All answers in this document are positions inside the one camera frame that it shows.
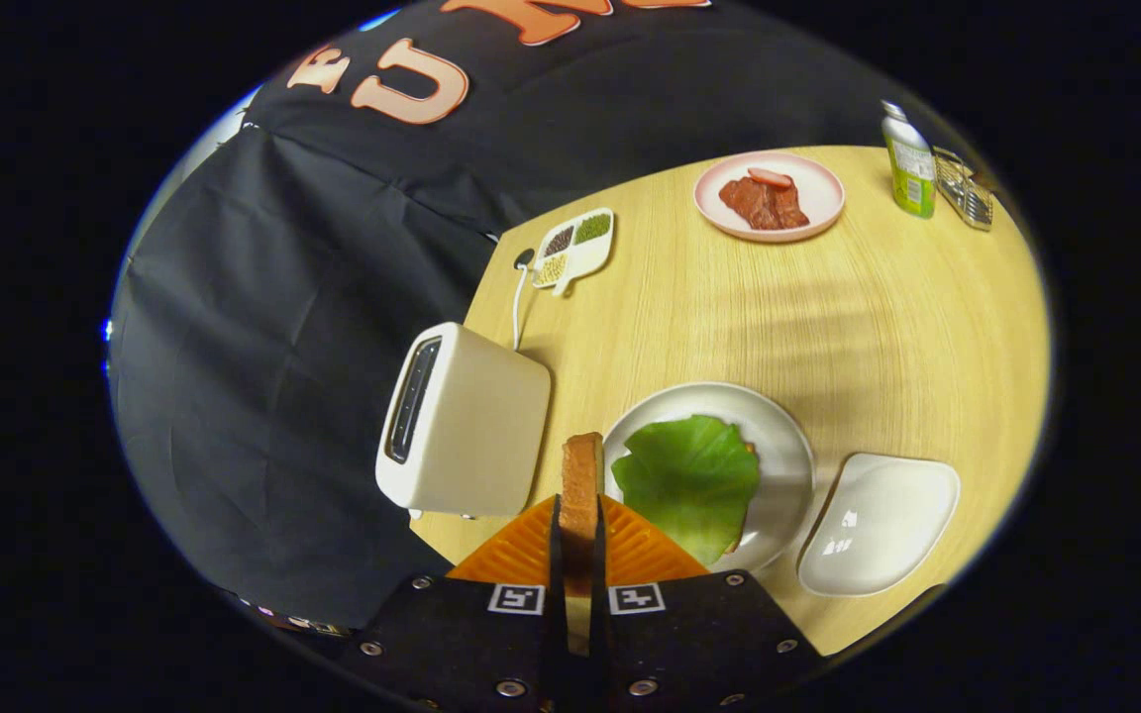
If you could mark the white rounded dish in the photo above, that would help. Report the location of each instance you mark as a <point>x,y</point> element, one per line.
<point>878,525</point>

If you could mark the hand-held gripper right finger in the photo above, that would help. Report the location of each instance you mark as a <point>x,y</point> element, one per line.
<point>699,644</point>

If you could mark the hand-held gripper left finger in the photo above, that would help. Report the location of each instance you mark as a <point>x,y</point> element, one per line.
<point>462,644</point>

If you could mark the white round plate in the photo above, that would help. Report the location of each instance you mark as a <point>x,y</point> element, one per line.
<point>778,436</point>

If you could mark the toasted bread slice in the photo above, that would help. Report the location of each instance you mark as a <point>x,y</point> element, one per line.
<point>580,475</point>

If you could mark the green label metal bottle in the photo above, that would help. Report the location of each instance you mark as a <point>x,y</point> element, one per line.
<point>912,173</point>

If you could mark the square white bread slice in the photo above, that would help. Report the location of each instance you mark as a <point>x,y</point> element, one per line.
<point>732,544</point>

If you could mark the green lettuce leaf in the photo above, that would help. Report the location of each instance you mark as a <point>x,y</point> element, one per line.
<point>689,485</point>

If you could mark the brown meat piece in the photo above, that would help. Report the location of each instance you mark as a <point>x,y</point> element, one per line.
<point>747,203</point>
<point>788,208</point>

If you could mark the cream white toaster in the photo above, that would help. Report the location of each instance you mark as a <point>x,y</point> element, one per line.
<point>481,426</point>

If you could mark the white sectioned spice tray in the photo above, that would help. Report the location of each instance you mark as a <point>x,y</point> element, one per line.
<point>575,253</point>

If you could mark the pink round plate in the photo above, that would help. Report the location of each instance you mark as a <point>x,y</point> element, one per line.
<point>818,193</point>

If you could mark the red sausage piece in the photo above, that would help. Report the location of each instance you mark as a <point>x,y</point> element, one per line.
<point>771,177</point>

